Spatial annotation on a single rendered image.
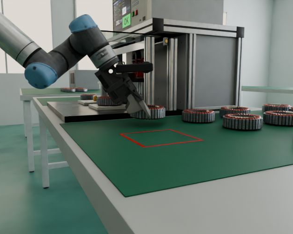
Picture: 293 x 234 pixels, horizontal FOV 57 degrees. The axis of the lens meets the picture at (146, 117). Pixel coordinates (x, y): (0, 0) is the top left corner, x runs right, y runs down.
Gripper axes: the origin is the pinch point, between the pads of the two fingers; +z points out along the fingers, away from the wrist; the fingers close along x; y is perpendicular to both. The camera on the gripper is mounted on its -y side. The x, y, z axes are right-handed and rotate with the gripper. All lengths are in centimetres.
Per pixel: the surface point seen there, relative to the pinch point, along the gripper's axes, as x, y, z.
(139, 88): -37.3, -3.9, -5.2
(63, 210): -94, 83, 40
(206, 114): 0.8, -15.3, 11.0
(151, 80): -17.5, -8.2, -6.8
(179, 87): -25.4, -17.1, 2.8
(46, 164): -135, 88, 12
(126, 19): -49, -17, -35
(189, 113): -0.9, -11.1, 8.1
